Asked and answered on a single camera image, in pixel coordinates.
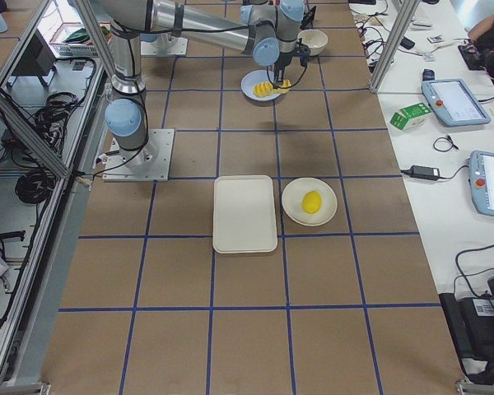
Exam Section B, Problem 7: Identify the cream plate with lemon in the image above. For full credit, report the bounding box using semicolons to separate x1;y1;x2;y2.
282;178;338;226

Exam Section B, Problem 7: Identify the black plate rack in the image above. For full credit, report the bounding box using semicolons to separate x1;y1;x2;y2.
300;6;317;30

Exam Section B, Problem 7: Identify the white ceramic bowl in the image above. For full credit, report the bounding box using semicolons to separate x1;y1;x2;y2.
298;29;329;56

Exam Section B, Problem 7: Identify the aluminium frame post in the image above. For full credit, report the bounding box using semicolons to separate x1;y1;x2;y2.
369;0;420;93

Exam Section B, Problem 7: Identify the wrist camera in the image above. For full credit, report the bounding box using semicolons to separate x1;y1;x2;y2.
296;39;310;68

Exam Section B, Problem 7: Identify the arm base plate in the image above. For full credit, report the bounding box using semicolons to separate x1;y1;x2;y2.
101;128;175;182
140;34;188;58

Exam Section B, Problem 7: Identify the green white carton box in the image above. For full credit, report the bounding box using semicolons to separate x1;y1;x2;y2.
389;103;431;131

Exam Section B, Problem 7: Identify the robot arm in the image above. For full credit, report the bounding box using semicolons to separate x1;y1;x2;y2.
99;1;309;170

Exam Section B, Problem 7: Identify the yellow striped bread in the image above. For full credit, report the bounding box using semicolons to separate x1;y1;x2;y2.
252;79;291;98

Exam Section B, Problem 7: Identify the blue plate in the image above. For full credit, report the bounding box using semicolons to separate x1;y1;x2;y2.
240;70;286;101

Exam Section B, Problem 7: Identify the white rectangular tray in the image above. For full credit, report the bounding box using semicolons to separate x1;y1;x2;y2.
212;175;277;254

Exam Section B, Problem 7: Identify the black power adapter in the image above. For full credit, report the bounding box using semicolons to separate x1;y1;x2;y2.
410;165;440;181

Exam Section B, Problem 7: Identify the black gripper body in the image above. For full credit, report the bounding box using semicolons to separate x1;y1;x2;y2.
272;51;296;82

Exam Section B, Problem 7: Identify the yellow lemon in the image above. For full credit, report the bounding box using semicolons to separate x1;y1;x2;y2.
301;190;322;215

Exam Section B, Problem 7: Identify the far teach pendant tablet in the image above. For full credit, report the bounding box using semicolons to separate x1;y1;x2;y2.
421;78;492;127

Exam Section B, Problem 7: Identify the teach pendant tablet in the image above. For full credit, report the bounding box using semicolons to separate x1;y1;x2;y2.
421;78;492;127
468;151;494;216

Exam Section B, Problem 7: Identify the near teach pendant tablet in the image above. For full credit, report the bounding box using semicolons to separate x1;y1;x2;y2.
468;151;494;216

